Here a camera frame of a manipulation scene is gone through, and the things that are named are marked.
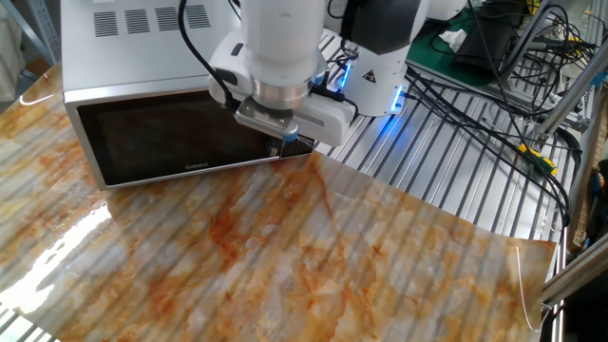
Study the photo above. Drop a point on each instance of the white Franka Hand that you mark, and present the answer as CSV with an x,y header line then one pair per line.
x,y
332,119

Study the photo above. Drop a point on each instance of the black glass microwave door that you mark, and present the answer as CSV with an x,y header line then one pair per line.
x,y
166,138

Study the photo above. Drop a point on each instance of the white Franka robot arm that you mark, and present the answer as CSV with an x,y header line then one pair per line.
x,y
280,38

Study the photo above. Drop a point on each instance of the silver microwave oven body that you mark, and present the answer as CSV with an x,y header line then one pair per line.
x,y
142,57

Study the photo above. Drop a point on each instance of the green cutting mat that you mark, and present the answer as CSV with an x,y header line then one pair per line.
x,y
427,52

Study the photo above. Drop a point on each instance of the orange marble pattern mat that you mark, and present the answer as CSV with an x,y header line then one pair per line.
x,y
285,247

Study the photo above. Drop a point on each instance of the crumpled white tissue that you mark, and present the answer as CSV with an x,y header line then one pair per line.
x,y
453,39

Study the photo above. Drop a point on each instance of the black device box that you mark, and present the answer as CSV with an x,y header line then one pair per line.
x,y
489,38

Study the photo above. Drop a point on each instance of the thin grey metal pole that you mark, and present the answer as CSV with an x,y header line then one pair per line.
x,y
527,38

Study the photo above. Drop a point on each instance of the long aluminium profile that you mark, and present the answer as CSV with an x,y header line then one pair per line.
x,y
570,100

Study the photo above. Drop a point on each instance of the tan cardboard panel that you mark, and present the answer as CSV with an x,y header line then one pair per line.
x,y
580,218

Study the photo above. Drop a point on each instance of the short aluminium profile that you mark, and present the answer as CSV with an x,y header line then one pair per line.
x,y
579,275

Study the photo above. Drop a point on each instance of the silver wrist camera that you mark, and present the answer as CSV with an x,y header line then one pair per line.
x,y
266,119

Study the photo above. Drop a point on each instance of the grey perforated shelf post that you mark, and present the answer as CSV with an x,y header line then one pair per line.
x,y
45,24

